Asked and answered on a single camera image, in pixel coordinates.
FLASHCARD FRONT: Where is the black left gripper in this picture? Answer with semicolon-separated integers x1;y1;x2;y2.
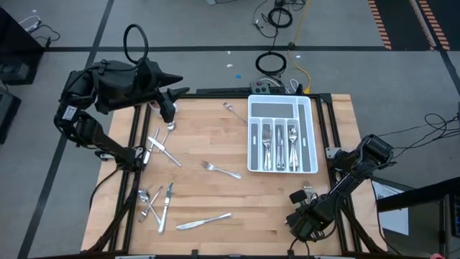
95;59;190;124

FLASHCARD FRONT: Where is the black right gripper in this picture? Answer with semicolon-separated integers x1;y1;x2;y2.
286;190;339;241

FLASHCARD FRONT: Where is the silver table knife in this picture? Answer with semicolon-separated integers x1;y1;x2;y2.
175;212;233;231
279;125;286;171
275;125;282;171
143;127;161;165
147;135;183;168
157;182;175;235

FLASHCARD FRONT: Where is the white cutlery tray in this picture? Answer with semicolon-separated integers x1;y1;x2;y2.
247;94;320;175

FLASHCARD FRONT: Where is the white mug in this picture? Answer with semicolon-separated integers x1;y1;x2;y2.
149;100;179;117

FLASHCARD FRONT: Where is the long black bar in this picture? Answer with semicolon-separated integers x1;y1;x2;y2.
196;87;252;96

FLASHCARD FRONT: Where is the grey power strip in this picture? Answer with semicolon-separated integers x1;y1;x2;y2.
249;81;273;95

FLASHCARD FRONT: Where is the white paper sheet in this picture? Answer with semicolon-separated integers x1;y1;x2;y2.
371;178;410;237

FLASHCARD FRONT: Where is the black desk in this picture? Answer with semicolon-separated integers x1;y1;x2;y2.
376;176;460;259

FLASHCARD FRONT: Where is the grey device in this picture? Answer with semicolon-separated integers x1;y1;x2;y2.
0;60;31;81

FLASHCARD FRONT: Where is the black cabinet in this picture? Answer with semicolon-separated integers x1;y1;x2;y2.
0;6;45;86

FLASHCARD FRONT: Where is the dark monitor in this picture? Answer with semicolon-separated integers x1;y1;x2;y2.
451;194;460;238

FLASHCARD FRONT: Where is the black box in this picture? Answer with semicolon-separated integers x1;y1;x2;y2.
0;89;22;145

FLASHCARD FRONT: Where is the black orange-striped floor mat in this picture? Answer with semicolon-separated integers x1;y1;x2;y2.
367;0;452;52

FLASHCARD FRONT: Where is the black aluminium table frame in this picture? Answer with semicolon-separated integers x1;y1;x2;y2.
83;81;388;259

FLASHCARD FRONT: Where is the large black cable coil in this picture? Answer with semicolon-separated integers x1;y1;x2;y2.
255;51;288;77

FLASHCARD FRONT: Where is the black floor cable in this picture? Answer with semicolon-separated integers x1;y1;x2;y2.
27;22;62;47

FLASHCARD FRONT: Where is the small black cable coil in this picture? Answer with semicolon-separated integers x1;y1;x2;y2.
267;6;294;29

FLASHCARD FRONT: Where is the white floor cable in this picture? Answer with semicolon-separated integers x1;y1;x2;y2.
18;14;42;32

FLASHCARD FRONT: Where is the yellow floor cable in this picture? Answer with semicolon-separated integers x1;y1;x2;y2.
286;0;314;94

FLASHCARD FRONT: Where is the black cable bundle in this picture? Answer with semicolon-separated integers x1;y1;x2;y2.
373;112;460;172

